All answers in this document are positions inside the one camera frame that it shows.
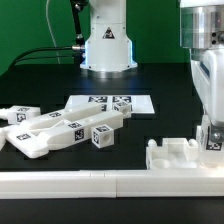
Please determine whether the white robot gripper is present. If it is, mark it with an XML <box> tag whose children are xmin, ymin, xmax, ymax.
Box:
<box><xmin>191</xmin><ymin>49</ymin><xmax>224</xmax><ymax>143</ymax></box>

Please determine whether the white chair seat block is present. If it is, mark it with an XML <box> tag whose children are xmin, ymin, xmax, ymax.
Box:
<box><xmin>145</xmin><ymin>137</ymin><xmax>214</xmax><ymax>171</ymax></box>

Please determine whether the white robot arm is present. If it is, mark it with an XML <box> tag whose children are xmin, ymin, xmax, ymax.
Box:
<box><xmin>71</xmin><ymin>0</ymin><xmax>224</xmax><ymax>143</ymax></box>

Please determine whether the long white chair side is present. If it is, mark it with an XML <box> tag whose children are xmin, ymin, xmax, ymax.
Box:
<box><xmin>4</xmin><ymin>110</ymin><xmax>123</xmax><ymax>159</ymax></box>

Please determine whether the small white tagged cube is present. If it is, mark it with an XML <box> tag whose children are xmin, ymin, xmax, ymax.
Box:
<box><xmin>113</xmin><ymin>101</ymin><xmax>131</xmax><ymax>118</ymax></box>

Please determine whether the white cube with hole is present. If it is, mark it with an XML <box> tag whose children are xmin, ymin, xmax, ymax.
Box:
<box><xmin>91</xmin><ymin>124</ymin><xmax>114</xmax><ymax>148</ymax></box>

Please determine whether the white piece at left edge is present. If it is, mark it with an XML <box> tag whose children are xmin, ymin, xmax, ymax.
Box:
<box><xmin>0</xmin><ymin>128</ymin><xmax>6</xmax><ymax>151</ymax></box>

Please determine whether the white marker base plate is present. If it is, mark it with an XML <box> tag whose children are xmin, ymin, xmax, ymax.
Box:
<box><xmin>65</xmin><ymin>95</ymin><xmax>155</xmax><ymax>114</ymax></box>

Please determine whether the white U-shaped border frame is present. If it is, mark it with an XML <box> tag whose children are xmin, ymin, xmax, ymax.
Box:
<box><xmin>0</xmin><ymin>165</ymin><xmax>224</xmax><ymax>199</ymax></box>

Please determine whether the black cable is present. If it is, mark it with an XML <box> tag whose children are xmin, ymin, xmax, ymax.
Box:
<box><xmin>7</xmin><ymin>45</ymin><xmax>86</xmax><ymax>71</ymax></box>

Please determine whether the thin white cable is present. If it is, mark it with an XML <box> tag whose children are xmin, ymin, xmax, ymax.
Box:
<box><xmin>45</xmin><ymin>0</ymin><xmax>62</xmax><ymax>65</ymax></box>

